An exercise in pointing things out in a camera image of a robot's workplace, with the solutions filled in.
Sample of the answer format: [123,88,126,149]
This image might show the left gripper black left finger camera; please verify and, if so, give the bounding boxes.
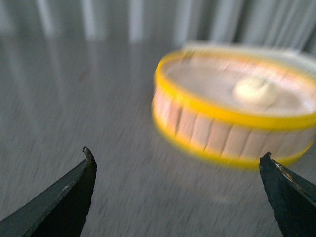
[0,146,97,237]

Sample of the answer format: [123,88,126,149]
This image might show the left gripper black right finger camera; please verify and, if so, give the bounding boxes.
[259,152,316,237]

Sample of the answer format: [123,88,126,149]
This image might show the white steamed bun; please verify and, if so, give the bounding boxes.
[233,77,278,106]

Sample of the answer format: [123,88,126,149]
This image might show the white bear-print tray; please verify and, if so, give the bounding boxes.
[182,40,316,74]

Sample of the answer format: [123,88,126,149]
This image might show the yellow-rimmed wooden steamer basket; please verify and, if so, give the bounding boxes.
[152,49,316,168]

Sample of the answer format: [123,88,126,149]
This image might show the grey-white curtain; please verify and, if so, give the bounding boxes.
[0,0,316,54]

